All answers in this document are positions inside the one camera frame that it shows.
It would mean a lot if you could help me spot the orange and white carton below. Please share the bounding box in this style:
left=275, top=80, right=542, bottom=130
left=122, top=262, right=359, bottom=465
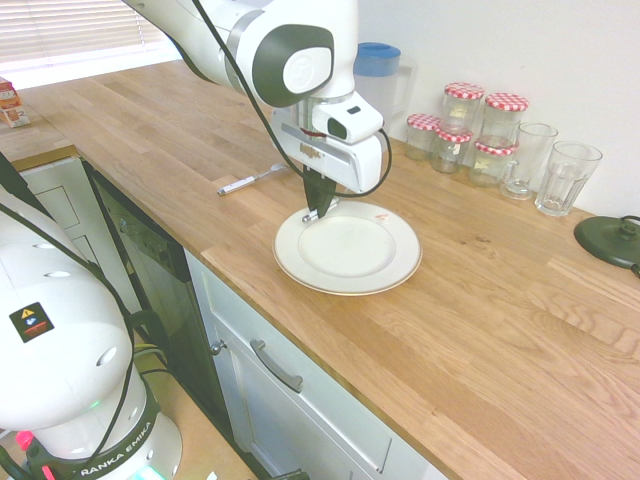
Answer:
left=0, top=76, right=33, bottom=129

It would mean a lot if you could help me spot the metal drawer handle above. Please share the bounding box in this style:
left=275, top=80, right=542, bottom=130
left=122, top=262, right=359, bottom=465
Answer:
left=249, top=338, right=305, bottom=394

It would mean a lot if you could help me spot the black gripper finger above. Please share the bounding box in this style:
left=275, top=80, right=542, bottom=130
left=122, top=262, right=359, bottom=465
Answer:
left=319, top=175, right=341, bottom=219
left=302, top=168, right=322, bottom=217

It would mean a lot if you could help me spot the fork with white handle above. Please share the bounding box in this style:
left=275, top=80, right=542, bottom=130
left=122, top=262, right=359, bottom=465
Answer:
left=216, top=162, right=289, bottom=197

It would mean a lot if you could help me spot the clear pitcher light blue lid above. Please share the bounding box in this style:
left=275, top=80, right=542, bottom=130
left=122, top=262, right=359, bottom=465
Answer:
left=352, top=41, right=418, bottom=137

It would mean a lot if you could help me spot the tall jar red checked lid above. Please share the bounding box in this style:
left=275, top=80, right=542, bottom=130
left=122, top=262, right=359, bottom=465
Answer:
left=442, top=81, right=486, bottom=135
left=481, top=92, right=530, bottom=145

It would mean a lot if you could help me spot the white plate with gold rim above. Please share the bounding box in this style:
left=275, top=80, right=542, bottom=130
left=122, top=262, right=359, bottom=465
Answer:
left=272, top=199, right=424, bottom=297

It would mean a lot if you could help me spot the black dishwasher front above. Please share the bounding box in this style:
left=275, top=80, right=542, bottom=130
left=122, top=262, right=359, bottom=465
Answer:
left=81, top=158, right=237, bottom=444

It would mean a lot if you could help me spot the glass mug with handle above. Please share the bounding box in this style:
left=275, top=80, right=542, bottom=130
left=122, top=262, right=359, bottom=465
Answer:
left=500, top=121, right=559, bottom=202

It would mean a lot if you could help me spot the white cabinet drawer with handle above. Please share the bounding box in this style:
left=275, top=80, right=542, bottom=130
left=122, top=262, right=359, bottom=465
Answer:
left=183, top=248, right=454, bottom=480

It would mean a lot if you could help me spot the ribbed glass tumbler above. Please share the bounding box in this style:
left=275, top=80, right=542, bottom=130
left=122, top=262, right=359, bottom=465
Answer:
left=534, top=140, right=604, bottom=218

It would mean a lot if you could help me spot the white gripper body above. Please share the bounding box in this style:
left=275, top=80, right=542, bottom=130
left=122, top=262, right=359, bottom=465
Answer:
left=272, top=107, right=388, bottom=196

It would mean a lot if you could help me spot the white window blind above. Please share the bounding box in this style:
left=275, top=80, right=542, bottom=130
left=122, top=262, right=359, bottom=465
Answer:
left=0, top=0, right=152, bottom=70

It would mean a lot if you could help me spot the small jar red checked lid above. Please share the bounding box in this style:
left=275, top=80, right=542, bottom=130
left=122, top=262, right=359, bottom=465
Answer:
left=431, top=128, right=474, bottom=175
left=469, top=135, right=519, bottom=189
left=405, top=113, right=443, bottom=162

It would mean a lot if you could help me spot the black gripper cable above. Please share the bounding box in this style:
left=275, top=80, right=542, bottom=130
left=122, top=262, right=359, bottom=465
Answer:
left=191, top=0, right=394, bottom=197

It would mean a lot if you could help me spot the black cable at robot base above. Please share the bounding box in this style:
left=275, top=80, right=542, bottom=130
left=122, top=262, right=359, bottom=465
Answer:
left=0, top=149, right=169, bottom=464

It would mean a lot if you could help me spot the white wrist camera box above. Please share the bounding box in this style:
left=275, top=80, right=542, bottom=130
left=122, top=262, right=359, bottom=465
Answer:
left=311, top=96, right=386, bottom=145

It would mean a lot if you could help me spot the dark green lamp base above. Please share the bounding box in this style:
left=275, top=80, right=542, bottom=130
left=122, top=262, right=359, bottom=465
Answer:
left=573, top=214, right=640, bottom=267

